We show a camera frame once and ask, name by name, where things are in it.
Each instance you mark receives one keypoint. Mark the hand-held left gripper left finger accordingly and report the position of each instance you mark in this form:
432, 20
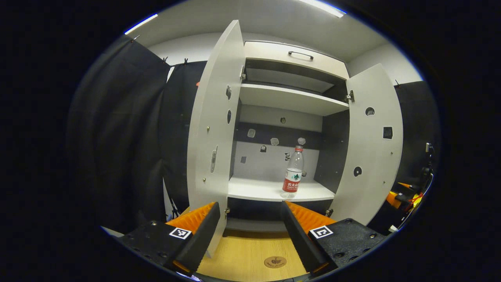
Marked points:
203, 239

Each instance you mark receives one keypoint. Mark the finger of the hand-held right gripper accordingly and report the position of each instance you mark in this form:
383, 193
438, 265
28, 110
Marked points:
404, 185
393, 199

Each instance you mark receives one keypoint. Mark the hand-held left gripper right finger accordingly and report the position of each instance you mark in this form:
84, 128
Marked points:
299, 243

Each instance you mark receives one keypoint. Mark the clear plastic water bottle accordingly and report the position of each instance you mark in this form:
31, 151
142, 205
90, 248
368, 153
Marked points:
292, 176

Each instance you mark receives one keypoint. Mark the round wooden coaster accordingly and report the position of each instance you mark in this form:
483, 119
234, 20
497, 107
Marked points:
275, 262

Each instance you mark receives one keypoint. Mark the white cabinet shelf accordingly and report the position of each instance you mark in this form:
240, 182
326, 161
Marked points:
282, 98
258, 190

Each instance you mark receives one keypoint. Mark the white board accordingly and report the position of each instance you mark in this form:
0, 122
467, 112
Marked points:
113, 232

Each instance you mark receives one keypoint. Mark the black backdrop cloth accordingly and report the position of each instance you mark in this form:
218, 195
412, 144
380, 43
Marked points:
117, 129

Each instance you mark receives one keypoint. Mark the white cabinet drawer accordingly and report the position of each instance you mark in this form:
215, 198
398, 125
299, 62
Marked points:
266, 53

